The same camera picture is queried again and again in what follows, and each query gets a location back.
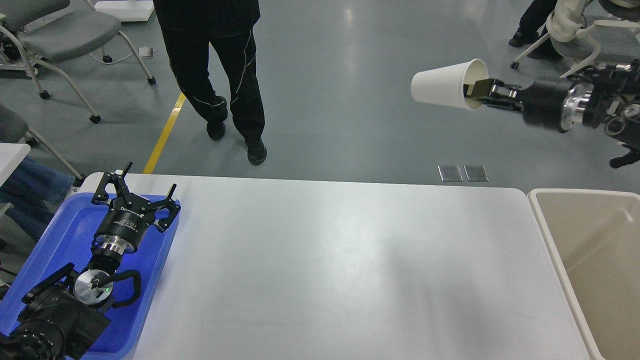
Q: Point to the white paper cup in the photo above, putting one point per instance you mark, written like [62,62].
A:
[444,86]

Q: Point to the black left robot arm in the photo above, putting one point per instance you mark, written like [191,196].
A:
[86,289]

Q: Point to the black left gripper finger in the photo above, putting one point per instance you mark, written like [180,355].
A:
[117,180]
[164,211]

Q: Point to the grey office chair left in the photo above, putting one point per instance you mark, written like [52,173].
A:
[68,37]

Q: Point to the seated person at right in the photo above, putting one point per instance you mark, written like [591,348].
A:
[532,28]

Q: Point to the blue plastic tray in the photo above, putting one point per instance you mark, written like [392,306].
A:
[67,240]

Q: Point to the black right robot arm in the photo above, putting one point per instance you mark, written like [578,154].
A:
[593,96]

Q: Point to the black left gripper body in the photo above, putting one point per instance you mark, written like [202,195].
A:
[124,224]

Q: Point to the beige plastic bin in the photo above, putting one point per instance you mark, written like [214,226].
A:
[593,238]

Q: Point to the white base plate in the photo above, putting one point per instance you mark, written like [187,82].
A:
[127,10]

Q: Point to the metal floor socket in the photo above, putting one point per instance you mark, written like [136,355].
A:
[450,173]
[476,173]

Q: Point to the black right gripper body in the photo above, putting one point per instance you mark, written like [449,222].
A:
[552,104]

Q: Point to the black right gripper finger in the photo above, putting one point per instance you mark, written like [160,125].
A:
[478,93]

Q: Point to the white chair right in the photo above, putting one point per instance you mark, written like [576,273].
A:
[588,39]

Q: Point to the white side table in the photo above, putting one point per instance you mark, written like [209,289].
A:
[11,155]

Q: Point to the seated person in jeans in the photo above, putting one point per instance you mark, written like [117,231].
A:
[29,189]

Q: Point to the metal floor socket left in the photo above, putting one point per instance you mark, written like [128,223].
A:
[450,173]

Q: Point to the metal floor socket right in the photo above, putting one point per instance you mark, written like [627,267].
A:
[476,173]

